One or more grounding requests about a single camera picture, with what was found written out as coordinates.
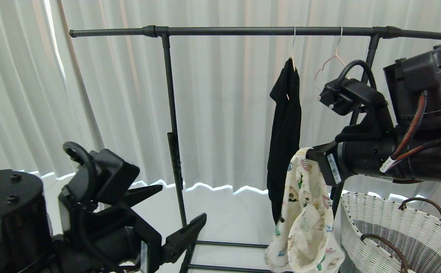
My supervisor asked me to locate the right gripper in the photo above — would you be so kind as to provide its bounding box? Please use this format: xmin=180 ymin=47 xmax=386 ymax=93
xmin=306 ymin=135 xmax=396 ymax=186

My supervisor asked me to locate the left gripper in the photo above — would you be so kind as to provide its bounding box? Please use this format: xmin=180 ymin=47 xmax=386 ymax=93
xmin=59 ymin=184 xmax=207 ymax=273

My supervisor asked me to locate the black garment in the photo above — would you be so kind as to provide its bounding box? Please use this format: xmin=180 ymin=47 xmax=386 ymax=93
xmin=267 ymin=57 xmax=303 ymax=225

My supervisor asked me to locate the cream printed garment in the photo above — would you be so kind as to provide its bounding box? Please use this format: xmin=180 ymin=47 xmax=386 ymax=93
xmin=264 ymin=147 xmax=345 ymax=273

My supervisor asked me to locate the pink clothes hanger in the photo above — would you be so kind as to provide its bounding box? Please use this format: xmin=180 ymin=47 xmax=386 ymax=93
xmin=286 ymin=27 xmax=297 ymax=101
xmin=313 ymin=27 xmax=347 ymax=90

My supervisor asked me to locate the white laundry basket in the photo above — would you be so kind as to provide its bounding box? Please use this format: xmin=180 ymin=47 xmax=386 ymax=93
xmin=340 ymin=191 xmax=441 ymax=273

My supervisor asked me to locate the black clothes rack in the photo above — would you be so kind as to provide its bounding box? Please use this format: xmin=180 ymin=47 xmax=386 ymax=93
xmin=69 ymin=25 xmax=441 ymax=273

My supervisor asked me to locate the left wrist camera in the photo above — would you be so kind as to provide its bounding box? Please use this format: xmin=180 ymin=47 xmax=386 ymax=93
xmin=58 ymin=149 xmax=141 ymax=213

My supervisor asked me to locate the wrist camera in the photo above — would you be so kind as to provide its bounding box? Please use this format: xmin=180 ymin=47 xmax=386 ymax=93
xmin=58 ymin=149 xmax=141 ymax=213
xmin=318 ymin=78 xmax=395 ymax=143

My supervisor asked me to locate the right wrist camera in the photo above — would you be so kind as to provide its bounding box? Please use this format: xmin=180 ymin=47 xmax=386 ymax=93
xmin=318 ymin=78 xmax=395 ymax=143

